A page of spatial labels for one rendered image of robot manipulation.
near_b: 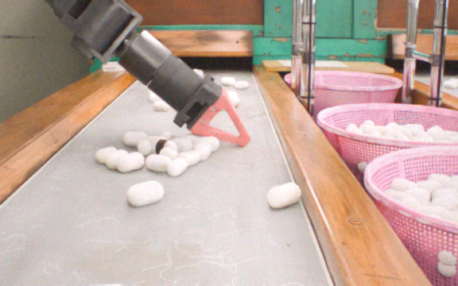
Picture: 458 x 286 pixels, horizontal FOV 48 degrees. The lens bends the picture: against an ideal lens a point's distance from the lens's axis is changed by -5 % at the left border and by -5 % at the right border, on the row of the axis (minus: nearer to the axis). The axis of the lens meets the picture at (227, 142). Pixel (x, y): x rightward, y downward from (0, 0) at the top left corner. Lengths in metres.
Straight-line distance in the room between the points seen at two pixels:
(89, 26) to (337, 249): 0.44
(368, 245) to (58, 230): 0.26
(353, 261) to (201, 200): 0.21
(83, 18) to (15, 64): 1.70
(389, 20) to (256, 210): 1.12
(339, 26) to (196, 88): 0.88
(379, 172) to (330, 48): 0.96
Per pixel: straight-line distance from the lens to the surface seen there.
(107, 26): 0.70
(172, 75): 0.69
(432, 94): 1.01
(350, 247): 0.39
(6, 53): 2.40
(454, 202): 0.57
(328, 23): 1.52
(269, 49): 1.49
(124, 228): 0.48
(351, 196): 0.48
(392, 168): 0.61
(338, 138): 0.72
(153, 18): 1.51
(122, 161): 0.62
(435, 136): 0.84
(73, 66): 2.33
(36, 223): 0.50
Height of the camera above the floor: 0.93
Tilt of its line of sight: 15 degrees down
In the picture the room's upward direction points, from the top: straight up
